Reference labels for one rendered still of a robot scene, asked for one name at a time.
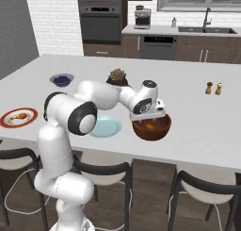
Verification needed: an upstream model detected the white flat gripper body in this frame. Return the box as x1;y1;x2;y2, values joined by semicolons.
129;107;167;123

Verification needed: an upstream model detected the brown bowl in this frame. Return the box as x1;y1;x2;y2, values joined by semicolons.
131;112;172;142

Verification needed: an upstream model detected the grey bowl of blueberries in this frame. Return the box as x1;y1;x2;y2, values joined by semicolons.
49;73;75;89

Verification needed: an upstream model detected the chicken drumstick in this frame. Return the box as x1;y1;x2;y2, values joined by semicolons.
8;112;28;123

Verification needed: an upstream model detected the light blue plate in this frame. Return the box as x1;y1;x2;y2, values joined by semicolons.
88;115;122;139

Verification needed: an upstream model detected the potted succulent plant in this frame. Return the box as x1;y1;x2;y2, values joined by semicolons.
105;68;131;87

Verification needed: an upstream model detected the brown pepper grinder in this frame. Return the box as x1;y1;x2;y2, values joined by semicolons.
204;81;214;95

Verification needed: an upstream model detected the dark dishwasher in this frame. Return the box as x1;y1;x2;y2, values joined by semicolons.
139;34;179;61

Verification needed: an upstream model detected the black and white stool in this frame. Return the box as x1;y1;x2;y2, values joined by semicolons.
167;170;241;231
0;147;50;231
72;155;133;231

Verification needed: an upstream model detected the white-topped brown salt grinder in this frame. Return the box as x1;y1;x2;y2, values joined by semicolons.
215;81;223;96

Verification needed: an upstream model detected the brown base cupboard run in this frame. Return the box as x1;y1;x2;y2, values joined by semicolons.
82;33;241;65

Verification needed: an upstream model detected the silver coffee machine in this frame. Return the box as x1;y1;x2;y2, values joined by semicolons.
134;4;153;30

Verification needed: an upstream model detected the dark sink basin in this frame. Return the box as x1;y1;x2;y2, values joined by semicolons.
177;25;239;35

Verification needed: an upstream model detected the dark metal tap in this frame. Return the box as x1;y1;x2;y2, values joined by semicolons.
202;7;213;30

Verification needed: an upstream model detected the red-rimmed white plate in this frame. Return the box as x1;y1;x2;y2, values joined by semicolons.
0;107;40;129

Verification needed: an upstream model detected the black wall oven stack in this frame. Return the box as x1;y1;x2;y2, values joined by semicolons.
76;0;123;46

